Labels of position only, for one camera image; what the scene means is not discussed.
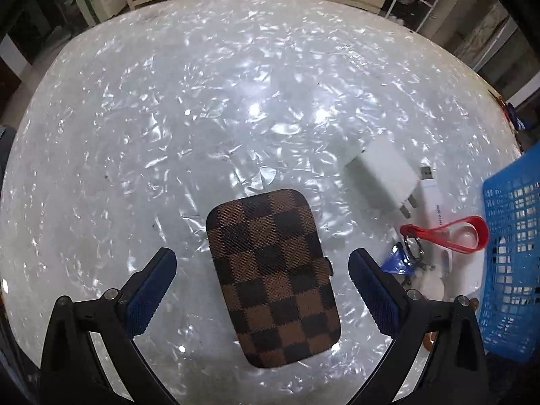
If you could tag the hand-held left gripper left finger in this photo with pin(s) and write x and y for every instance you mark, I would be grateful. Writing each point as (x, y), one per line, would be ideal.
(152, 291)

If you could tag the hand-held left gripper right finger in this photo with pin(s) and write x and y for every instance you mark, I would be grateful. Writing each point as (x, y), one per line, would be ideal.
(375, 291)

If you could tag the brown checkered case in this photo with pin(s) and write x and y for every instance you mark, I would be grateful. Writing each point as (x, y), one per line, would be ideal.
(274, 274)

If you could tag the white charger adapter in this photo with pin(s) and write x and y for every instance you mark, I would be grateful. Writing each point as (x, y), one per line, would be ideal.
(386, 166)

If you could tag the blue plastic basket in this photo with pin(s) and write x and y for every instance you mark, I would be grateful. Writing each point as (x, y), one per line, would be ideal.
(523, 164)

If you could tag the reddish brown object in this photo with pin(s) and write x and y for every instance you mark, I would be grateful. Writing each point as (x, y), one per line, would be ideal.
(430, 341)

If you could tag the pale green suitcase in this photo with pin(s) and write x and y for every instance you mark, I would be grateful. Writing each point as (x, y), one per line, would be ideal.
(95, 4)

